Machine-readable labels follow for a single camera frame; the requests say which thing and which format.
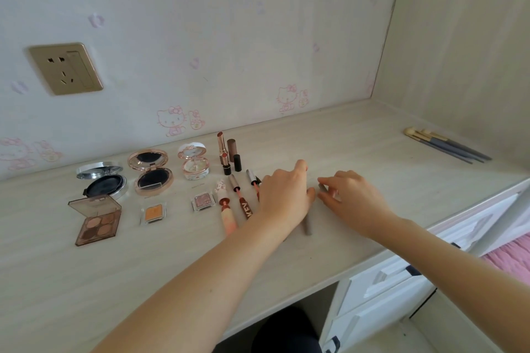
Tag set of makeup brushes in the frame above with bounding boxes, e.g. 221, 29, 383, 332
412, 133, 473, 164

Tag rose gold floral compact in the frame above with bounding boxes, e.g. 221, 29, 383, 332
127, 148, 174, 197

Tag rose gold brown lipstick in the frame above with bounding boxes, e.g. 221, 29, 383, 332
216, 131, 229, 165

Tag person's left forearm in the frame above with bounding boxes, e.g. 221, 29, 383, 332
93, 216, 290, 353

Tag pink glitter single eyeshadow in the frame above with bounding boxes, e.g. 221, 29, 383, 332
192, 191, 217, 213

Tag orange single eyeshadow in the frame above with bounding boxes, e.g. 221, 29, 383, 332
140, 201, 168, 225

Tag person's black trousers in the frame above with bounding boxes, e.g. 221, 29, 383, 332
250, 306, 322, 353

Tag white panelled bed frame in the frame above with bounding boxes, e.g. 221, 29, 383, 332
470, 176, 530, 258

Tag silver wand cap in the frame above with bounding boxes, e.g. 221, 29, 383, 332
246, 169, 261, 200

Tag person's right hand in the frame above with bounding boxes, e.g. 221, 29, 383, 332
316, 170, 398, 240

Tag light wooden side panel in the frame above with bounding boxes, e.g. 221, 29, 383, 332
370, 0, 530, 178

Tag person's left hand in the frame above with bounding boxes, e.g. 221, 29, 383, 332
256, 159, 316, 233

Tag gold wall socket plate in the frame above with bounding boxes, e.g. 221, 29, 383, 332
28, 42, 104, 96

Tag brown eyeshadow quad palette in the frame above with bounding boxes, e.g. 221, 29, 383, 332
68, 194, 123, 247

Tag silver round cushion compact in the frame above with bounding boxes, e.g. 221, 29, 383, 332
76, 161, 128, 200

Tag dark drawer handle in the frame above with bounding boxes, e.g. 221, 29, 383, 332
405, 243, 463, 277

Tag white round blush compact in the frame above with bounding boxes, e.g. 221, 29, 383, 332
178, 142, 211, 181

